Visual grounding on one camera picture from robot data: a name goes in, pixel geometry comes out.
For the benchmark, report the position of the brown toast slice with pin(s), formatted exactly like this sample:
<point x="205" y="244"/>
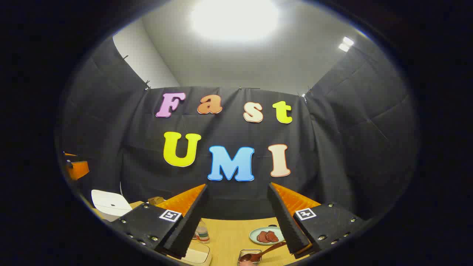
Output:
<point x="155" y="200"/>

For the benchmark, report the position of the brown wooden spoon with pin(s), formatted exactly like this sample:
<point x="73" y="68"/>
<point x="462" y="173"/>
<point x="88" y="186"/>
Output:
<point x="266" y="251"/>

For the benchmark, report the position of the small ceiling light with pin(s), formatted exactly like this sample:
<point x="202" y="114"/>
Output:
<point x="346" y="43"/>

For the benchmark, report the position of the red meat slice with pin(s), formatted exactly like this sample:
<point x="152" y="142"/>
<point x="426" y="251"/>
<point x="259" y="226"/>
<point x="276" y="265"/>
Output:
<point x="261" y="237"/>
<point x="272" y="236"/>

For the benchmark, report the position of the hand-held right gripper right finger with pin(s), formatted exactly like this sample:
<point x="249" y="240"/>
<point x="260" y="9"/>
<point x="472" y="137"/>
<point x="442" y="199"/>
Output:
<point x="286" y="221"/>

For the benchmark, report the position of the pale green plate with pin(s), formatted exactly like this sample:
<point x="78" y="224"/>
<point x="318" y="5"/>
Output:
<point x="255" y="236"/>

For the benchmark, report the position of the black backdrop cloth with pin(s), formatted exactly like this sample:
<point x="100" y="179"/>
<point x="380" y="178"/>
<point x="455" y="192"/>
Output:
<point x="236" y="125"/>

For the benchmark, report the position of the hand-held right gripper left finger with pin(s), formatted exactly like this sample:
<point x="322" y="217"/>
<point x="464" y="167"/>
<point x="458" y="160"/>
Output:
<point x="188" y="225"/>

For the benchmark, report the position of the clear plastic bottle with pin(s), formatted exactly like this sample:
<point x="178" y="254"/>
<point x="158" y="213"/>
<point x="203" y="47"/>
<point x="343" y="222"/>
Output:
<point x="201" y="232"/>

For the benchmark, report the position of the large ceiling light panel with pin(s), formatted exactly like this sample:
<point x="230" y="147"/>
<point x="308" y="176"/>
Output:
<point x="234" y="18"/>

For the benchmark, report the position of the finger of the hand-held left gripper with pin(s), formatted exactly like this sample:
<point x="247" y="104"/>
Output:
<point x="77" y="168"/>

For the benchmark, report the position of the white rice cooker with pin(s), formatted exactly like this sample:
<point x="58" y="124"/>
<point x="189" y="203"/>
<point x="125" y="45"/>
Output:
<point x="109" y="203"/>

